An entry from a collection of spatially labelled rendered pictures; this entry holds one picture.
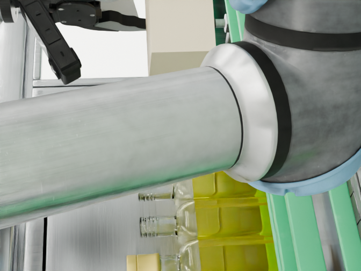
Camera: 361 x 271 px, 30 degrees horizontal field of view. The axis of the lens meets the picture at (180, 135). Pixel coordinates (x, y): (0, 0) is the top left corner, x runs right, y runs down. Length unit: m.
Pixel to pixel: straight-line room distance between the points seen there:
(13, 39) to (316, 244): 0.75
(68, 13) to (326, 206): 0.40
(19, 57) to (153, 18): 0.54
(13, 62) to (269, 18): 0.82
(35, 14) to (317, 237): 0.43
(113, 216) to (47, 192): 0.65
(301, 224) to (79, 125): 0.42
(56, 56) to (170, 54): 0.13
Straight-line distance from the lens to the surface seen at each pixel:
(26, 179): 0.45
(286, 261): 0.88
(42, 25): 0.83
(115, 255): 1.07
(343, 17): 0.52
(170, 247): 1.08
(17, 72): 1.27
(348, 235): 0.83
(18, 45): 1.32
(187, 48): 0.79
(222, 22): 1.24
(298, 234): 0.82
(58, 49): 0.82
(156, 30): 0.79
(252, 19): 0.55
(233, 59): 0.53
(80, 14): 0.86
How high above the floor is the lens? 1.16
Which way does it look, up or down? 5 degrees down
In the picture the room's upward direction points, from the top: 92 degrees counter-clockwise
